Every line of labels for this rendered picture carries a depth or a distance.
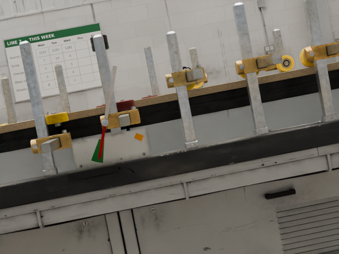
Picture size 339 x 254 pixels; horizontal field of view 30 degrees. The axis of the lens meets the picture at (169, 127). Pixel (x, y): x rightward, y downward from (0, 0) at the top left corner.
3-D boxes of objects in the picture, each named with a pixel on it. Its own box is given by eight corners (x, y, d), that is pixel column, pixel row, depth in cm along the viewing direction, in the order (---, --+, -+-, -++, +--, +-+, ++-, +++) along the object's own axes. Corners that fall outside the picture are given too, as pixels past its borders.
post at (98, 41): (128, 170, 219) (102, 33, 217) (118, 172, 219) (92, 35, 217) (128, 169, 223) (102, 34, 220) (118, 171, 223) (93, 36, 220)
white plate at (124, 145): (150, 156, 219) (145, 128, 218) (75, 171, 218) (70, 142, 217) (150, 156, 219) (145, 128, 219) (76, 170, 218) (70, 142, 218)
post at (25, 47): (56, 177, 218) (28, 40, 216) (46, 179, 218) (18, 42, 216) (57, 176, 222) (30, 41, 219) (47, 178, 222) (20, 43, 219)
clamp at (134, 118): (140, 123, 218) (138, 108, 218) (102, 130, 218) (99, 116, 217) (140, 122, 224) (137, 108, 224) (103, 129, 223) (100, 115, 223)
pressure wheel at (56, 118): (77, 139, 235) (71, 109, 234) (61, 143, 229) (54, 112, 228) (62, 141, 240) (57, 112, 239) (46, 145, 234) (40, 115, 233)
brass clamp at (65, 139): (71, 147, 217) (68, 132, 216) (32, 154, 216) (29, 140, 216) (72, 145, 223) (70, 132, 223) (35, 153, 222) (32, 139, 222)
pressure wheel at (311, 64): (314, 41, 243) (298, 55, 243) (327, 56, 244) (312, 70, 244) (309, 42, 249) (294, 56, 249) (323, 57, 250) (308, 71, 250)
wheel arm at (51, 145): (52, 154, 193) (50, 140, 193) (41, 156, 193) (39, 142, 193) (67, 144, 236) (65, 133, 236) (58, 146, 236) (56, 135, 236)
